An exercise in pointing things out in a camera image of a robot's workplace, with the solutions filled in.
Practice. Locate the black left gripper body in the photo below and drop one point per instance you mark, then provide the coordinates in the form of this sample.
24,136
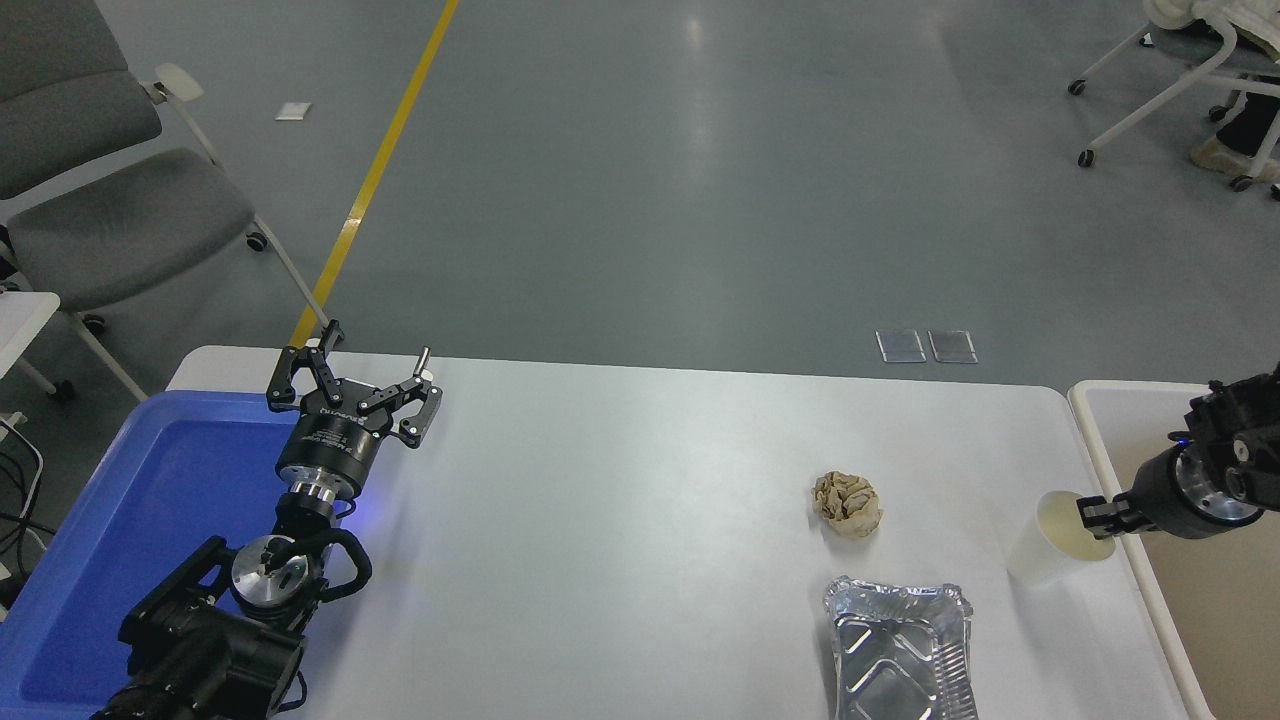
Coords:
326,445

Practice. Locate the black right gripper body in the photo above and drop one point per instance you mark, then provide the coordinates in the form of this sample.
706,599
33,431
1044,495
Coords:
1160,500

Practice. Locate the white paper cup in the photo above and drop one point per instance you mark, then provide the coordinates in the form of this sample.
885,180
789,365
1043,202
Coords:
1035,555

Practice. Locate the large pale bin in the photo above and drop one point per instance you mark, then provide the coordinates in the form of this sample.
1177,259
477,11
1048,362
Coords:
1220,620

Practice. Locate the blue plastic tray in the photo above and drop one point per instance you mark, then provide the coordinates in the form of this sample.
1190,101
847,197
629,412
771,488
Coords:
150,500

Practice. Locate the grey floor plate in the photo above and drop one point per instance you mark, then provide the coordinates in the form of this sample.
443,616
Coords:
952,346
900,346

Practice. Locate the silver foil tray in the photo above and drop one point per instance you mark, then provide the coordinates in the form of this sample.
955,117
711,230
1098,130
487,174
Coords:
900,650

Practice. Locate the grey office chair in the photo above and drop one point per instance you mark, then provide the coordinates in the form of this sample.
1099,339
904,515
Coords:
120,230

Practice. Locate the crumpled tan paper ball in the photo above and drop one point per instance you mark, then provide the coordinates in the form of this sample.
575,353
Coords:
848,505

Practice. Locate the small white side table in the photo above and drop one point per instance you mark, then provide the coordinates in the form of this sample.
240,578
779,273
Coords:
25,320

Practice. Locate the seated person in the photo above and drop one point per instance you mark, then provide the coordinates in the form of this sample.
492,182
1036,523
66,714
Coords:
1255,125

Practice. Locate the white framed wheeled chair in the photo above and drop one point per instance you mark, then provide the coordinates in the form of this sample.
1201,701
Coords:
1195,50

